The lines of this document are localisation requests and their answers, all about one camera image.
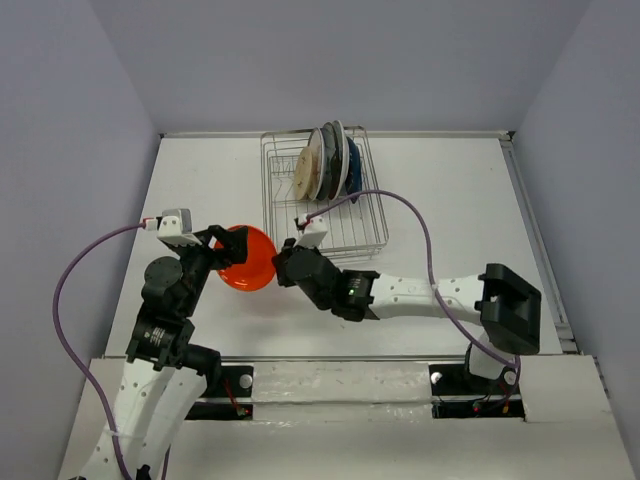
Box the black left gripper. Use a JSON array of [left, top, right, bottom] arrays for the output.
[[170, 223, 249, 314]]

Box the small beige plate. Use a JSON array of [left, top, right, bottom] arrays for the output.
[[293, 146, 315, 201]]

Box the dark blue leaf-shaped plate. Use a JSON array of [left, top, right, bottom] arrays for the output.
[[345, 137, 362, 195]]

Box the white plate with orange sunburst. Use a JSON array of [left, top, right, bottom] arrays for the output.
[[307, 128, 325, 200]]

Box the teal plate with white blossoms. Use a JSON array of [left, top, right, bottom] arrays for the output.
[[317, 121, 344, 201]]

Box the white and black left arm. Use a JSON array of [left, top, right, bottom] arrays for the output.
[[78, 217, 249, 479]]

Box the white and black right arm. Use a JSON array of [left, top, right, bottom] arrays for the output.
[[272, 239, 541, 392]]

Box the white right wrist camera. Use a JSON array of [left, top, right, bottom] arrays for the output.
[[295, 214, 328, 248]]

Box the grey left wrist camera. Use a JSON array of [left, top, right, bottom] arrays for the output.
[[142, 208, 201, 247]]

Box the silver wire dish rack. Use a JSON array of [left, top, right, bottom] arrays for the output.
[[260, 125, 389, 260]]

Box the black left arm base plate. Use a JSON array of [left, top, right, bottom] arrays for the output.
[[186, 364, 254, 421]]

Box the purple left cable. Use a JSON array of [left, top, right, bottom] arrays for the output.
[[52, 222, 151, 480]]

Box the purple cable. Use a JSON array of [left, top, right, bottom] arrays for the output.
[[52, 222, 151, 480], [309, 189, 522, 401]]

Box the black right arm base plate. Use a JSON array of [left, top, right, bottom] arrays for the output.
[[429, 363, 525, 419]]

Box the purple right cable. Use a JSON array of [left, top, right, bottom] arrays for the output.
[[309, 189, 522, 401]]

